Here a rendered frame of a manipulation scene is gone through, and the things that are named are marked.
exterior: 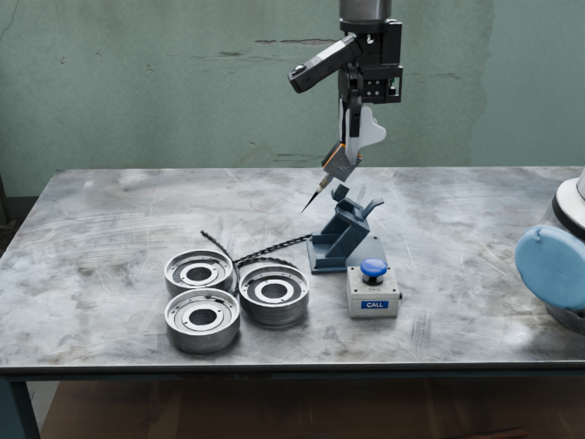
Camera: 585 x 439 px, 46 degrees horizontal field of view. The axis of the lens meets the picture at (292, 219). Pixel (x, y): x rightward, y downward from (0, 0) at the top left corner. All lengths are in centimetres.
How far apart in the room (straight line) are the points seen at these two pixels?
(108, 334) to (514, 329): 59
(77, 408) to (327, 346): 51
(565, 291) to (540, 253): 6
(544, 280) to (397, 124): 184
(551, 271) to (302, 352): 35
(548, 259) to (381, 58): 37
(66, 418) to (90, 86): 163
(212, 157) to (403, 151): 75
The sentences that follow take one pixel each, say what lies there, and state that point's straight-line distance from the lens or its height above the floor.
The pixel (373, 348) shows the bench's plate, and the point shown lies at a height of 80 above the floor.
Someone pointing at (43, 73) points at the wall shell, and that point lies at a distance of 272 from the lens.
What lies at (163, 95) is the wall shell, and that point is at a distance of 265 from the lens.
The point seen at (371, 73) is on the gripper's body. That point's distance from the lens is 101.
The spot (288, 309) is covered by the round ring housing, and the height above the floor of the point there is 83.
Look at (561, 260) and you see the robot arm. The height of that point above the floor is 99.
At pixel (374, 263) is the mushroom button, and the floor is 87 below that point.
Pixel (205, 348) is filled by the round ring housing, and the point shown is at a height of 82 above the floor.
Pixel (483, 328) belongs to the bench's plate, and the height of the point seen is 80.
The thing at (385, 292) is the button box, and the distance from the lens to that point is 102.
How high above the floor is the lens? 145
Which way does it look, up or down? 31 degrees down
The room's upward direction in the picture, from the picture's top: straight up
